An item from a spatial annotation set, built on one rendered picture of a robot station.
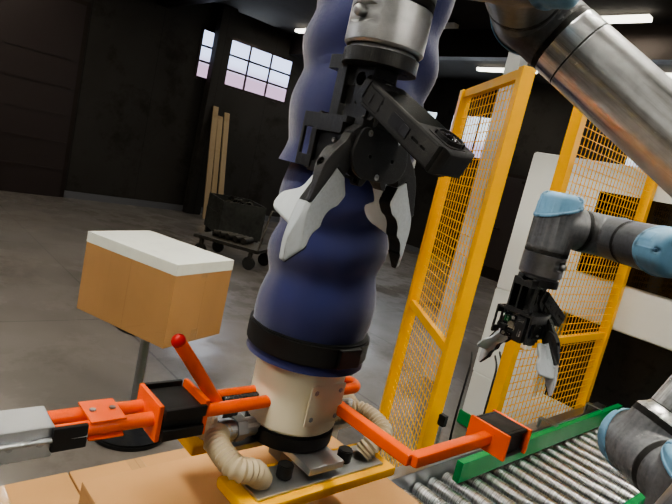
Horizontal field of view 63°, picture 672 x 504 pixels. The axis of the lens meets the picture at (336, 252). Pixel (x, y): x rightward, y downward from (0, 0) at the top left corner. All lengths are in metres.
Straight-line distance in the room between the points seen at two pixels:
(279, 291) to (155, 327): 1.78
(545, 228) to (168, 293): 1.91
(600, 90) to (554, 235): 0.45
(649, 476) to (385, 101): 0.88
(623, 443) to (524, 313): 0.36
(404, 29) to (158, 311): 2.26
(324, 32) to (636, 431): 0.92
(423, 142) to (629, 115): 0.22
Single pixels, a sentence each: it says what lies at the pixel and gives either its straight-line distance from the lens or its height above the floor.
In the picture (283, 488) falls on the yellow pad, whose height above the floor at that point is 1.08.
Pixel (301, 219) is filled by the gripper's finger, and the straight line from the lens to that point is 0.47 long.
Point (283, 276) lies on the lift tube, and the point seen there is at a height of 1.41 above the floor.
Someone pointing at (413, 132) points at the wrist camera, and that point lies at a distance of 0.47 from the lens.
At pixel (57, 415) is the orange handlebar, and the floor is 1.19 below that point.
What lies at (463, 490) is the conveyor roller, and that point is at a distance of 2.30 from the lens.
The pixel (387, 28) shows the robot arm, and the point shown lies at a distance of 0.51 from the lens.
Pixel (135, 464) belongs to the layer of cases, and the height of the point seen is 0.54.
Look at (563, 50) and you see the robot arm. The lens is 0.62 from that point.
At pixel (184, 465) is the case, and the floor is 0.94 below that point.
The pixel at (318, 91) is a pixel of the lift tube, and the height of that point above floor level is 1.72.
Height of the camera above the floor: 1.62
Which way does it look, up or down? 9 degrees down
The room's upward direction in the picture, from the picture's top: 13 degrees clockwise
